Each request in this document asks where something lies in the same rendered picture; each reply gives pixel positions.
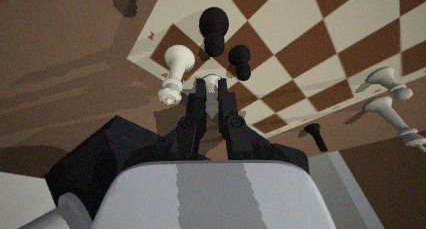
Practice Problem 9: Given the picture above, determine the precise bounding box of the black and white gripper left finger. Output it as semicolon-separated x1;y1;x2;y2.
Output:
116;79;207;176

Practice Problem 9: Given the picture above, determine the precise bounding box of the brown and cream chessboard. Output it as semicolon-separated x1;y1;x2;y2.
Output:
127;0;426;139

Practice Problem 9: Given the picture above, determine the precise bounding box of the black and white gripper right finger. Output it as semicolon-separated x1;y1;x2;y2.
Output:
218;78;310;176

